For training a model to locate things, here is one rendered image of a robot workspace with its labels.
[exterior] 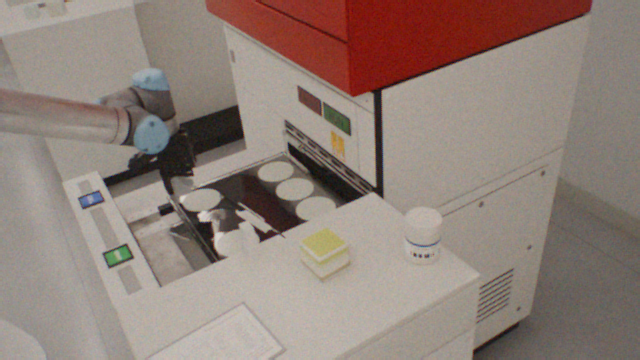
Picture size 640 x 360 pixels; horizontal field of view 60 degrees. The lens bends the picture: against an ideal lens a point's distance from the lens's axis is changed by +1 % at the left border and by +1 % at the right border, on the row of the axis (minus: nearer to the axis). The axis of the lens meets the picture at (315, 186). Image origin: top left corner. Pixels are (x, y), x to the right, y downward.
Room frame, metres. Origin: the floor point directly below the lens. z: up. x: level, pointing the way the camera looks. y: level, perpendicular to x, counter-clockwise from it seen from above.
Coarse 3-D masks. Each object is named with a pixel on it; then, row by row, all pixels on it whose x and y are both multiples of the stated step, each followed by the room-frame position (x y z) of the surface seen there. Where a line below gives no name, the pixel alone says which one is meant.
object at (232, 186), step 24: (240, 192) 1.20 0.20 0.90; (264, 192) 1.19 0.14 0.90; (312, 192) 1.17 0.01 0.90; (192, 216) 1.12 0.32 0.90; (216, 216) 1.11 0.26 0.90; (240, 216) 1.10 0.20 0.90; (264, 216) 1.09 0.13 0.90; (288, 216) 1.08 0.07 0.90; (216, 240) 1.01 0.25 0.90; (264, 240) 0.99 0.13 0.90
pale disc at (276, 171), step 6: (276, 162) 1.33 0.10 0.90; (282, 162) 1.33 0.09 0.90; (264, 168) 1.31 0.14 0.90; (270, 168) 1.31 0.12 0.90; (276, 168) 1.30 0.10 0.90; (282, 168) 1.30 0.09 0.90; (288, 168) 1.30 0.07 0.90; (264, 174) 1.28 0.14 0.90; (270, 174) 1.28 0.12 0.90; (276, 174) 1.27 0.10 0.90; (282, 174) 1.27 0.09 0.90; (288, 174) 1.27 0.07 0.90; (270, 180) 1.25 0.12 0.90; (276, 180) 1.24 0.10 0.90
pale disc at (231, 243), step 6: (228, 234) 1.03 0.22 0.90; (234, 234) 1.03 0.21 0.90; (240, 234) 1.03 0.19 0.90; (222, 240) 1.01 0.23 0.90; (228, 240) 1.01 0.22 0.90; (234, 240) 1.01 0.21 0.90; (240, 240) 1.00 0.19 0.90; (258, 240) 1.00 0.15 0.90; (222, 246) 0.99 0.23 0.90; (228, 246) 0.99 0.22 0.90; (234, 246) 0.98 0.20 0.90; (240, 246) 0.98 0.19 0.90; (222, 252) 0.97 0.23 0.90; (228, 252) 0.96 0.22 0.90; (234, 252) 0.96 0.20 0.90
